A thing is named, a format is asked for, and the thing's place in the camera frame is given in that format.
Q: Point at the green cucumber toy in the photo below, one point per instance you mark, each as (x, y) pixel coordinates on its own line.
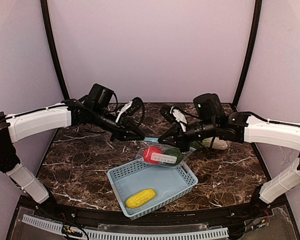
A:
(201, 144)

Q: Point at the red raspberry toy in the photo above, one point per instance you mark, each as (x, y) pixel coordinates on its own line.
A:
(147, 154)

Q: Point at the yellow corn toy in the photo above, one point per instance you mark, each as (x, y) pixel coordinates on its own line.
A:
(139, 199)

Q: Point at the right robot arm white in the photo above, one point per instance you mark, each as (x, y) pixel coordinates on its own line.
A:
(237, 127)

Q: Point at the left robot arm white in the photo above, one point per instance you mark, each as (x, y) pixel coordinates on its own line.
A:
(91, 109)

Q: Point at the left black frame post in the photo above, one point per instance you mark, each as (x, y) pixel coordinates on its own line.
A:
(53, 49)

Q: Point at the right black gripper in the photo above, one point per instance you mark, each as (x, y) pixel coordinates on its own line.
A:
(180, 134)

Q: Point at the grey slotted cable duct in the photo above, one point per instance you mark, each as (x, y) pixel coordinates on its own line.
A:
(72, 232)

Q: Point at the right black frame post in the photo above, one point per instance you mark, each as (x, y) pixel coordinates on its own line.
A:
(249, 52)

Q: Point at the white bitter gourd toy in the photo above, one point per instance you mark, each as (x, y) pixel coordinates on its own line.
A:
(219, 144)

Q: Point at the black aluminium frame rail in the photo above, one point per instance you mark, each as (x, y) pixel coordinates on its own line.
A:
(227, 216)

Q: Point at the light blue plastic basket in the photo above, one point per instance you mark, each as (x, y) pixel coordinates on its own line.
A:
(160, 185)

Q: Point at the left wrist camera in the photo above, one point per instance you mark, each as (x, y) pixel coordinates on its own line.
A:
(130, 108)

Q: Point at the green round fruit toy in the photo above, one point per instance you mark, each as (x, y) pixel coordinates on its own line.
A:
(175, 153)

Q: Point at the black frame post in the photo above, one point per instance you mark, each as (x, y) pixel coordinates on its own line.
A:
(249, 52)
(53, 49)

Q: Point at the clear zip top bag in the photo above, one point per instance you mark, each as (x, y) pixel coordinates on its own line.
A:
(210, 140)

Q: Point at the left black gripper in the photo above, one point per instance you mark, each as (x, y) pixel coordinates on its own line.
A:
(123, 131)

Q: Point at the clear zip bag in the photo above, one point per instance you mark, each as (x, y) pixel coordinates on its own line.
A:
(210, 140)
(160, 157)

